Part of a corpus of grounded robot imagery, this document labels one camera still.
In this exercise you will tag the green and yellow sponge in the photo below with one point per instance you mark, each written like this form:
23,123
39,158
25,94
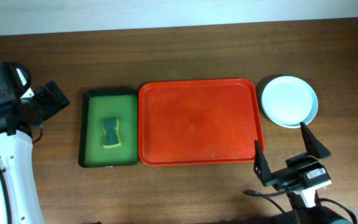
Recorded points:
111,133

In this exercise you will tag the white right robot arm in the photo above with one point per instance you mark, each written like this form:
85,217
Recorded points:
305,206

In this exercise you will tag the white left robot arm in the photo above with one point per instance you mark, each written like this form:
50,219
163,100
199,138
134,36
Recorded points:
19,202

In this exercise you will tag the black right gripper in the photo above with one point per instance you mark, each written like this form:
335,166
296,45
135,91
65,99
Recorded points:
288,173

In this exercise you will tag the green tray with black rim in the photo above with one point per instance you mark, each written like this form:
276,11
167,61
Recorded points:
104,104

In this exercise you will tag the red plastic tray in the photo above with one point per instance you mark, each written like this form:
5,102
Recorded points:
195,122

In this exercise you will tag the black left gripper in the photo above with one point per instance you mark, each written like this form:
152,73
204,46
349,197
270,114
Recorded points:
53,99

